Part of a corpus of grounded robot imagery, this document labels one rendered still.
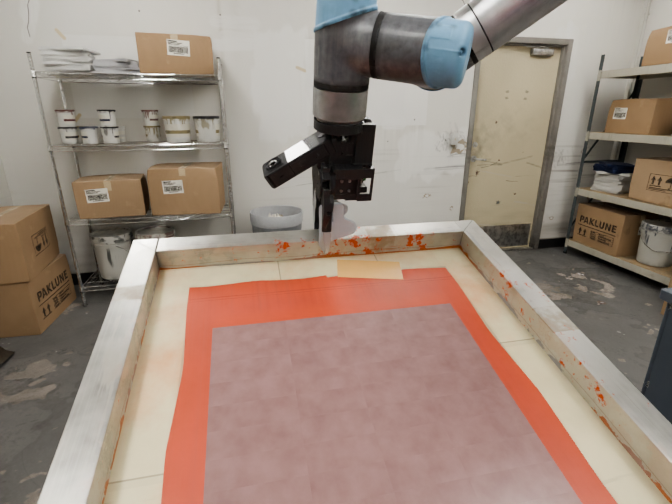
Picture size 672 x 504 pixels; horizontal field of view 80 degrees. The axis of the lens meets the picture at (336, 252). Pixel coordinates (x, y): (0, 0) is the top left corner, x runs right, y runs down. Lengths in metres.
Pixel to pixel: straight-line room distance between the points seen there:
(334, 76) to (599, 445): 0.51
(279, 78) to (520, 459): 3.55
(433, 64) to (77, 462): 0.53
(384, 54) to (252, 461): 0.46
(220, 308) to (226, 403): 0.16
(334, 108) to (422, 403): 0.38
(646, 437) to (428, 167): 3.79
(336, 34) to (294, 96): 3.25
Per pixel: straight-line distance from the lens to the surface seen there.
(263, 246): 0.65
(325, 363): 0.51
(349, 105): 0.56
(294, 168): 0.59
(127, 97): 3.87
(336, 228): 0.64
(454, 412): 0.50
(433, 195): 4.26
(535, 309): 0.61
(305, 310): 0.58
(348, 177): 0.60
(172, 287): 0.64
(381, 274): 0.65
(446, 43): 0.52
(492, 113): 4.54
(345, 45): 0.54
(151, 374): 0.53
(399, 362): 0.52
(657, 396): 0.88
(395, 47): 0.53
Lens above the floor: 1.46
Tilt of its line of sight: 19 degrees down
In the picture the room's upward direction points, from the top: straight up
